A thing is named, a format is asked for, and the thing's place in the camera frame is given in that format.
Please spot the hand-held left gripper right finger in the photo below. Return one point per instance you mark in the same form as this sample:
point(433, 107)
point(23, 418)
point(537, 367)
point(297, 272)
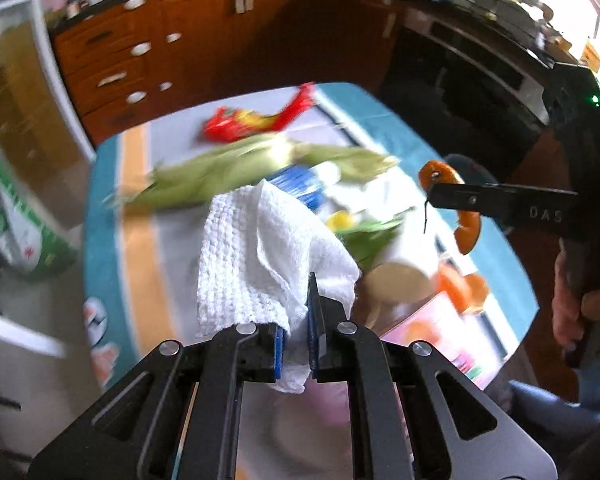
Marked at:
point(312, 332)

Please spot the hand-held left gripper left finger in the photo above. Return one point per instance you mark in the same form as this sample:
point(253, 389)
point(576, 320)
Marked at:
point(279, 355)

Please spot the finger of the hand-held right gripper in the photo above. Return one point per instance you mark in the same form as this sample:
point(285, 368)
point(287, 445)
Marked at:
point(465, 200)

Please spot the white paper towel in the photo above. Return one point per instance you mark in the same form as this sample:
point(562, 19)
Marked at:
point(260, 250)

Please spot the yellow measuring spoon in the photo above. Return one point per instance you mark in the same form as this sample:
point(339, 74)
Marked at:
point(341, 221)

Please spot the person's right hand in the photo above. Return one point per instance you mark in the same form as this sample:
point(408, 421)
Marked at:
point(562, 305)

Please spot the white paper cup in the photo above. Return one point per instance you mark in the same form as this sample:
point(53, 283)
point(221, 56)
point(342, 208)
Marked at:
point(405, 245)

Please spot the flat orange peel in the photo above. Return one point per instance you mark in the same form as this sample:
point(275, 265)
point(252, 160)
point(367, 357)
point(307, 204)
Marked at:
point(455, 285)

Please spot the black oven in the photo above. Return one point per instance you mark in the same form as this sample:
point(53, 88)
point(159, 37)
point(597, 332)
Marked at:
point(455, 90)

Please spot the pink box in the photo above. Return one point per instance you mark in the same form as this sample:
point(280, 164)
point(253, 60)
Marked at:
point(430, 340)

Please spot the blue white packet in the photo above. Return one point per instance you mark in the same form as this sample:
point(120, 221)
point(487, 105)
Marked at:
point(300, 182)

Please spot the red snack wrapper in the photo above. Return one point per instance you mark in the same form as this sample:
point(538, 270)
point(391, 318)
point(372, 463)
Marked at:
point(240, 122)

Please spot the person's blue jeans leg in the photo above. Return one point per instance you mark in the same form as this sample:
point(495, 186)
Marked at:
point(555, 415)

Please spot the brown wooden cabinet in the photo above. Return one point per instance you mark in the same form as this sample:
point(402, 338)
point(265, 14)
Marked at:
point(260, 45)

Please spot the green white bag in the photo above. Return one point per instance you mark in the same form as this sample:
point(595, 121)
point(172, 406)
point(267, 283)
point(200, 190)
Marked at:
point(10, 225)

